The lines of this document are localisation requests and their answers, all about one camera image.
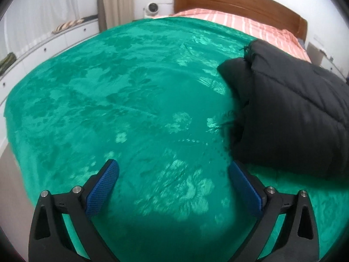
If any sheer white curtain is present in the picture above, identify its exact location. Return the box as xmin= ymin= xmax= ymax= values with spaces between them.
xmin=0 ymin=0 xmax=103 ymax=60

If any wooden bed headboard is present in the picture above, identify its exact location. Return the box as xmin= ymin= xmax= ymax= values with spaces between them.
xmin=174 ymin=0 xmax=308 ymax=39

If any black puffer jacket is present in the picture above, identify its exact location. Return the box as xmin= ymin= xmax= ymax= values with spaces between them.
xmin=217 ymin=39 xmax=349 ymax=181

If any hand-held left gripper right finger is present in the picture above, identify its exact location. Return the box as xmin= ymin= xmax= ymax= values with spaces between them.
xmin=228 ymin=160 xmax=320 ymax=262

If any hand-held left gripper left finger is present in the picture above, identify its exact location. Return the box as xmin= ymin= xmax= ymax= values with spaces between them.
xmin=28 ymin=159 xmax=120 ymax=262

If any pink striped bed sheet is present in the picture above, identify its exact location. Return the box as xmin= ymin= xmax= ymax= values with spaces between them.
xmin=151 ymin=8 xmax=311 ymax=62

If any beige curtain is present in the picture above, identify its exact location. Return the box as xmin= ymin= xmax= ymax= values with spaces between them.
xmin=97 ymin=0 xmax=135 ymax=30

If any green striped cloth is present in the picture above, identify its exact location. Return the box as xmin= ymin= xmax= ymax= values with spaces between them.
xmin=0 ymin=52 xmax=15 ymax=73

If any white drawer cabinet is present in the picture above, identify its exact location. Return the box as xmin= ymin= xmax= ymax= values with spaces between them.
xmin=0 ymin=19 xmax=100 ymax=107

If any white desk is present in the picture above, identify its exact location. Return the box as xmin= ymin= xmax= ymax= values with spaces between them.
xmin=307 ymin=41 xmax=349 ymax=79

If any green floral blanket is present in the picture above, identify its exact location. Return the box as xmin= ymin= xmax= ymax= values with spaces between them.
xmin=3 ymin=16 xmax=349 ymax=262

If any striped folded cloth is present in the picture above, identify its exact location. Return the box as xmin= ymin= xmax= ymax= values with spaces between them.
xmin=52 ymin=19 xmax=85 ymax=34

